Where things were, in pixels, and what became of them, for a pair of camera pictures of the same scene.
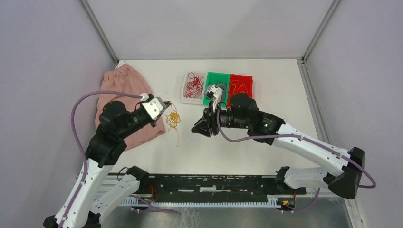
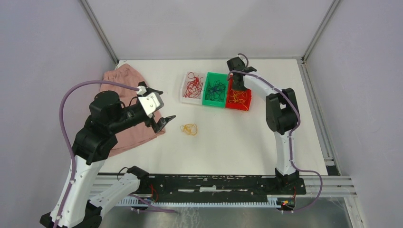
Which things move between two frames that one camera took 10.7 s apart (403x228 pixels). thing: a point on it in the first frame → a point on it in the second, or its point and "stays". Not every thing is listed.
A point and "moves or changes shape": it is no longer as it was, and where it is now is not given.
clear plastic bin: x=193 y=86 stays
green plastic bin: x=215 y=79 stays
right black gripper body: x=213 y=118 → x=237 y=86
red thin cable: x=195 y=87 stays
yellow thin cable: x=173 y=120 moves or changes shape
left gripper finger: x=167 y=103 → x=162 y=121
